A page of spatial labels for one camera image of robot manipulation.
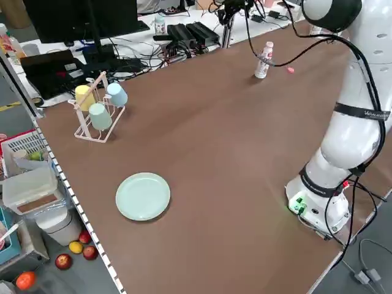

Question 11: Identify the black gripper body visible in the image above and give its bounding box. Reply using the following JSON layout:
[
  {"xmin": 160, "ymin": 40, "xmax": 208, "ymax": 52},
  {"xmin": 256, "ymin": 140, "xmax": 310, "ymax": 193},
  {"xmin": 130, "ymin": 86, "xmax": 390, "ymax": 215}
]
[{"xmin": 222, "ymin": 0, "xmax": 247, "ymax": 11}]

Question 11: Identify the white drink bottle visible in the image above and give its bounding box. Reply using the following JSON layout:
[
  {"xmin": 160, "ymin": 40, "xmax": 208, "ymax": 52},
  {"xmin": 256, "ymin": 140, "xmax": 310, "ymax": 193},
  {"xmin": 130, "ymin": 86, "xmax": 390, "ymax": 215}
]
[{"xmin": 254, "ymin": 42, "xmax": 275, "ymax": 80}]

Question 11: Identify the small printed white bottle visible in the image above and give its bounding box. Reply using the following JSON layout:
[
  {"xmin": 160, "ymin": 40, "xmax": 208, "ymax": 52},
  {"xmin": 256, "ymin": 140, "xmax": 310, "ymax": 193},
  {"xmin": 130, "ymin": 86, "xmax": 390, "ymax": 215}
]
[{"xmin": 153, "ymin": 15, "xmax": 168, "ymax": 36}]

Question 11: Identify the orange juice bottle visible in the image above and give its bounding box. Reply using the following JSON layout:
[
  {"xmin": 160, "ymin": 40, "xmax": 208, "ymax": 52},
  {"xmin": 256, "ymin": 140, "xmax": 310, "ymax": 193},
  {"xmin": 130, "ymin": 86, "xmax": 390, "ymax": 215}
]
[{"xmin": 0, "ymin": 23, "xmax": 28, "ymax": 59}]

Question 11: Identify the cardboard box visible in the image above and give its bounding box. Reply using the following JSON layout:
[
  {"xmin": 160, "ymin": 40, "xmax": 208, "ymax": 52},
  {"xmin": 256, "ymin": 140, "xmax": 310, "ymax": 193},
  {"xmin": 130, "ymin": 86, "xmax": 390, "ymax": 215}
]
[{"xmin": 195, "ymin": 0, "xmax": 222, "ymax": 10}]

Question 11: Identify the black power adapter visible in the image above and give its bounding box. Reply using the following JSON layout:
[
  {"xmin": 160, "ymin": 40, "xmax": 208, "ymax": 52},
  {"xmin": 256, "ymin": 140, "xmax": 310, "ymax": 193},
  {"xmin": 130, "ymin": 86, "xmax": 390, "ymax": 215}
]
[
  {"xmin": 186, "ymin": 21, "xmax": 221, "ymax": 45},
  {"xmin": 167, "ymin": 23, "xmax": 197, "ymax": 47}
]

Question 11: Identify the light blue cup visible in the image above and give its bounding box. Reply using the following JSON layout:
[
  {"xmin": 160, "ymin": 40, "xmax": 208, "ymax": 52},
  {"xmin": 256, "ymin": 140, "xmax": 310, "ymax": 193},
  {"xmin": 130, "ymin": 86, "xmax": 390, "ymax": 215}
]
[{"xmin": 105, "ymin": 82, "xmax": 129, "ymax": 108}]

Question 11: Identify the black monitor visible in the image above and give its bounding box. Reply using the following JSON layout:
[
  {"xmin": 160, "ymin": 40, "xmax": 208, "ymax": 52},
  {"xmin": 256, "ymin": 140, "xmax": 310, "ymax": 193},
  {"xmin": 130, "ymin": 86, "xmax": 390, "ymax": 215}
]
[{"xmin": 23, "ymin": 0, "xmax": 151, "ymax": 67}]

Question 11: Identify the pale green cup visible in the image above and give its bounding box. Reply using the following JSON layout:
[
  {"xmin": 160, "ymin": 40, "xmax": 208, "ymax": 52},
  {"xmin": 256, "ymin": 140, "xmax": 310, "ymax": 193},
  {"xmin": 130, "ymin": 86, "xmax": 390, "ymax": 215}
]
[{"xmin": 88, "ymin": 102, "xmax": 113, "ymax": 131}]

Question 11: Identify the yellow cup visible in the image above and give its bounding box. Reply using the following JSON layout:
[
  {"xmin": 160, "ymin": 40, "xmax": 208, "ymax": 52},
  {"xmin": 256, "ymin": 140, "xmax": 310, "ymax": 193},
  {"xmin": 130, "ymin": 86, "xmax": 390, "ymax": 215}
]
[{"xmin": 74, "ymin": 85, "xmax": 96, "ymax": 111}]

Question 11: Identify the black laptop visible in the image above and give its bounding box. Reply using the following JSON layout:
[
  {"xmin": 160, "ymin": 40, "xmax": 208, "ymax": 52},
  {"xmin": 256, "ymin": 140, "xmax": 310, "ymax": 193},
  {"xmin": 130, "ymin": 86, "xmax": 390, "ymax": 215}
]
[{"xmin": 20, "ymin": 48, "xmax": 94, "ymax": 101}]

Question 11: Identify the grey cup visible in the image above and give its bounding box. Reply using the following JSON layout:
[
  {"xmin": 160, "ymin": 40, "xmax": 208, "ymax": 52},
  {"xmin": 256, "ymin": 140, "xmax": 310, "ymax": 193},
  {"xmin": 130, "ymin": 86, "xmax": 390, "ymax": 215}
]
[{"xmin": 21, "ymin": 42, "xmax": 40, "ymax": 58}]

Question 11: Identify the pale green plate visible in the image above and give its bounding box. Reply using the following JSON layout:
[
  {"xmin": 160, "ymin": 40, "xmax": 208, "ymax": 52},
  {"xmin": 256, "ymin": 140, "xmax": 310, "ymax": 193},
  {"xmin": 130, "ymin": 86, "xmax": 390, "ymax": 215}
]
[{"xmin": 115, "ymin": 172, "xmax": 172, "ymax": 222}]

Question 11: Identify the white plastic basket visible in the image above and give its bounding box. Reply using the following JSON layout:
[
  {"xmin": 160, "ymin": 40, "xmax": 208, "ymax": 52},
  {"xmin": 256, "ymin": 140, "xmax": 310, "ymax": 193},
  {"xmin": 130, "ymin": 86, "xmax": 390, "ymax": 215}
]
[{"xmin": 0, "ymin": 130, "xmax": 52, "ymax": 178}]

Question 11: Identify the translucent plastic box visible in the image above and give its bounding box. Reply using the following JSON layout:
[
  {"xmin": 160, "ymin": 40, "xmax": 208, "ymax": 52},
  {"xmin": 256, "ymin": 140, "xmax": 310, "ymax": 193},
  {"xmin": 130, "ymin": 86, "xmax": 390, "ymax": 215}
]
[{"xmin": 1, "ymin": 167, "xmax": 59, "ymax": 216}]

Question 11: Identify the white bin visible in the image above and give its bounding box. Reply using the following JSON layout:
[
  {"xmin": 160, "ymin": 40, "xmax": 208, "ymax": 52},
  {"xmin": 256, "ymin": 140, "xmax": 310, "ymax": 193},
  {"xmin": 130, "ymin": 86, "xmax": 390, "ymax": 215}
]
[{"xmin": 32, "ymin": 208, "xmax": 83, "ymax": 247}]

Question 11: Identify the blue plastic basket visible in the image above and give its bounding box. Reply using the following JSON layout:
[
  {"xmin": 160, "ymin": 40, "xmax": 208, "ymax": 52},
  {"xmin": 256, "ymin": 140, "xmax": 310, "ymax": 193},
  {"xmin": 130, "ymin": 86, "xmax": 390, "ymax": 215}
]
[{"xmin": 0, "ymin": 205, "xmax": 23, "ymax": 266}]

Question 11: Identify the orange fruit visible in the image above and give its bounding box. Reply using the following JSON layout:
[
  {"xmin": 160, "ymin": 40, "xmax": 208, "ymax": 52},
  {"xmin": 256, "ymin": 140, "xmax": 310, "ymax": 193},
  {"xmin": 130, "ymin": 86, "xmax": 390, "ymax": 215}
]
[{"xmin": 15, "ymin": 271, "xmax": 38, "ymax": 291}]

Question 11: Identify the aluminium frame post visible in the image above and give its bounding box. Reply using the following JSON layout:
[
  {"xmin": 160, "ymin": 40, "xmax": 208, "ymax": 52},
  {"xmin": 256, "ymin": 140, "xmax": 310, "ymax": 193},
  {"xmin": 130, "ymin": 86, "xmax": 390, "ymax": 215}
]
[{"xmin": 220, "ymin": 0, "xmax": 239, "ymax": 49}]

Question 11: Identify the pink wire cup rack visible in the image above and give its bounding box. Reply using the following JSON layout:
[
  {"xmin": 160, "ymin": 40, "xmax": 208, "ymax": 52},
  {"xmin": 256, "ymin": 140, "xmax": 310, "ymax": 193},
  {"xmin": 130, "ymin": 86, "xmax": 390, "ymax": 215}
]
[{"xmin": 73, "ymin": 70, "xmax": 126, "ymax": 144}]

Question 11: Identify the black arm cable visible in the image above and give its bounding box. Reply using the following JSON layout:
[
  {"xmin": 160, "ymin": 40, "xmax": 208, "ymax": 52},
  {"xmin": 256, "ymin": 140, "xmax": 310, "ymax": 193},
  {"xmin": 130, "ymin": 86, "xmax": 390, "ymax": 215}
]
[{"xmin": 243, "ymin": 0, "xmax": 387, "ymax": 178}]

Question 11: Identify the slanted aluminium frame bar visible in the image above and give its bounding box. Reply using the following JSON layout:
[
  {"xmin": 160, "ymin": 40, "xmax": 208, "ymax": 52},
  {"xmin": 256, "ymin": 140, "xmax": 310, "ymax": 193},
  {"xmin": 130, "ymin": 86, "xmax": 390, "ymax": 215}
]
[{"xmin": 0, "ymin": 48, "xmax": 44, "ymax": 119}]

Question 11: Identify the black base cable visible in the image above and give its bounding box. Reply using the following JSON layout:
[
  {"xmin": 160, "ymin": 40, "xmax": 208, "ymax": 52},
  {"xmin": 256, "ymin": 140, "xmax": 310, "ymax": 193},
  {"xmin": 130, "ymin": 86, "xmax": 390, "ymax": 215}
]
[{"xmin": 324, "ymin": 179, "xmax": 388, "ymax": 273}]

